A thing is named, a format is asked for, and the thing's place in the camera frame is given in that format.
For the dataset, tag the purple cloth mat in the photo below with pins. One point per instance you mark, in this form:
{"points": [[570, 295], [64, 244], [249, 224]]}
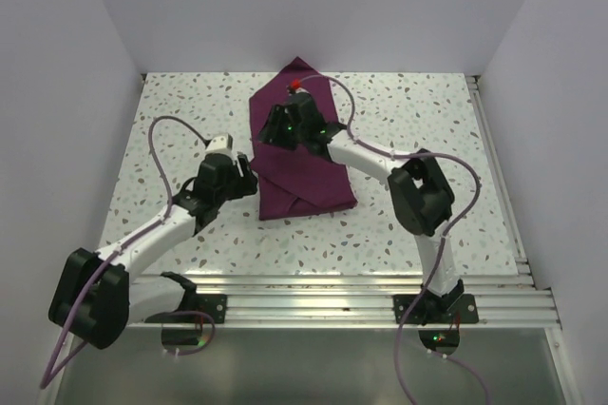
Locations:
{"points": [[293, 183]]}

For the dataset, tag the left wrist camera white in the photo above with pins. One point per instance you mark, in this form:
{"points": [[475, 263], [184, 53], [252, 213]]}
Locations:
{"points": [[221, 144]]}

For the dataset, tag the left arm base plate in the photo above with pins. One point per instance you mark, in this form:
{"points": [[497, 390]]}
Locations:
{"points": [[214, 305]]}

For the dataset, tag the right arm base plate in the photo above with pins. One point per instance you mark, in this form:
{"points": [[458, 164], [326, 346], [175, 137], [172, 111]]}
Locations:
{"points": [[430, 310]]}

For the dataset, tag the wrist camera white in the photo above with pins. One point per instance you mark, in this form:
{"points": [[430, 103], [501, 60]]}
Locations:
{"points": [[295, 87], [221, 144]]}

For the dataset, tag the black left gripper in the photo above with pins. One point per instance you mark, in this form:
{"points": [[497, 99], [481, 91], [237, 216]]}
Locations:
{"points": [[245, 185]]}

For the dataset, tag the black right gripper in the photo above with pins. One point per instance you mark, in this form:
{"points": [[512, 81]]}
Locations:
{"points": [[272, 132]]}

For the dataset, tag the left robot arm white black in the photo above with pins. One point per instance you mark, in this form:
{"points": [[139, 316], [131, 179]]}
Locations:
{"points": [[99, 294]]}

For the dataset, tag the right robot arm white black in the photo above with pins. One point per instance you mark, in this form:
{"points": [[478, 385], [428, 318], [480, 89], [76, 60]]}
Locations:
{"points": [[420, 194]]}

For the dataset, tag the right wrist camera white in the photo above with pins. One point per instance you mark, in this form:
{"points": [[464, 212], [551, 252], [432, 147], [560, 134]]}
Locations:
{"points": [[295, 87]]}

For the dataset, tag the aluminium rail frame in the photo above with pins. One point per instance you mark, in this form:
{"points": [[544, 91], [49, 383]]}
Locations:
{"points": [[309, 317]]}

